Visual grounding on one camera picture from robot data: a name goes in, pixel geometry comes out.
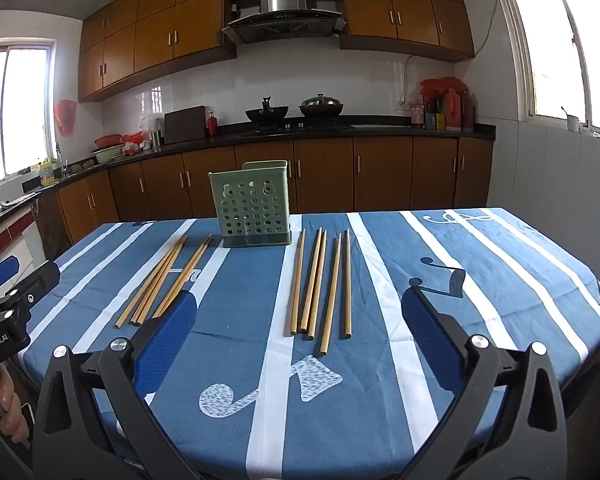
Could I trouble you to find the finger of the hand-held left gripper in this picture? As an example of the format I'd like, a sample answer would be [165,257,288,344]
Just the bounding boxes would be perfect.
[0,260,62,333]
[0,255,22,296]

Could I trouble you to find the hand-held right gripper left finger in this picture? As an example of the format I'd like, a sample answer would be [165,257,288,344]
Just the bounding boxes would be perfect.
[32,290,206,480]

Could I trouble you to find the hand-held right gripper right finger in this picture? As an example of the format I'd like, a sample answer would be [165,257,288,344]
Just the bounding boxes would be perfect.
[401,285,568,480]

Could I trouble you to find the green perforated chopstick holder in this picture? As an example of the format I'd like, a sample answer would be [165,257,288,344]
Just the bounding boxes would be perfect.
[208,160,293,248]

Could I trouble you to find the person's left hand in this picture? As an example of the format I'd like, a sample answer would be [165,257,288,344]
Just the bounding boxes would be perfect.
[0,365,32,444]

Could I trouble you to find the blue white striped tablecloth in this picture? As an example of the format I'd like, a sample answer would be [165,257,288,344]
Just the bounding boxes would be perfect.
[22,207,600,480]

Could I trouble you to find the green plastic basin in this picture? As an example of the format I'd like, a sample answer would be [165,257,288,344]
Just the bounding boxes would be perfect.
[92,144,126,165]

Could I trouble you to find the red hanging plastic bag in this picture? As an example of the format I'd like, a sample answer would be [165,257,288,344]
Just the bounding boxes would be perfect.
[54,99,78,136]

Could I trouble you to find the brown wooden base cabinets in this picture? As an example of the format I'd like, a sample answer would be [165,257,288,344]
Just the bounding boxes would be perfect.
[35,135,496,256]

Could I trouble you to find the dark cutting board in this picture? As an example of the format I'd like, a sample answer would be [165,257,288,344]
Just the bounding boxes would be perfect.
[164,105,207,145]

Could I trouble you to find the black kitchen countertop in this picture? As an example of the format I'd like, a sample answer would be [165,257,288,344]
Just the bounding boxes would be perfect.
[0,122,497,233]

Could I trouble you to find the large red oil bottle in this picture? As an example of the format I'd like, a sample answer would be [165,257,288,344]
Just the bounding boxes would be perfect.
[442,89,463,132]

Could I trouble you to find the dark sauce bottle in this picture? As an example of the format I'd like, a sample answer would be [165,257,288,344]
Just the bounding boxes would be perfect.
[460,91,477,132]

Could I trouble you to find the gas stove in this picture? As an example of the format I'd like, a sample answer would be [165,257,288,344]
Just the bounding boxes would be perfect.
[240,119,351,133]

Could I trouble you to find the red bag behind bottles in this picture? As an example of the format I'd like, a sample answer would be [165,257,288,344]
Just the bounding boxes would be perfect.
[420,77,466,101]

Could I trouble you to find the black wok with lid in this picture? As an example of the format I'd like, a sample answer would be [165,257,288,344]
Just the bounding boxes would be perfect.
[299,93,345,118]

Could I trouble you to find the window with white frame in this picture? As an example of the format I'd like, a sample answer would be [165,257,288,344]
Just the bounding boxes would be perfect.
[0,40,56,191]
[497,0,600,143]

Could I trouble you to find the white wall cable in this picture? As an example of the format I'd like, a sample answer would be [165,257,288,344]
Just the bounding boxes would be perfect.
[399,52,416,111]

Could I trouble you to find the brown wooden wall cabinets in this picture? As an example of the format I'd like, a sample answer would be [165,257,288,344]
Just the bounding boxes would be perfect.
[77,0,476,103]

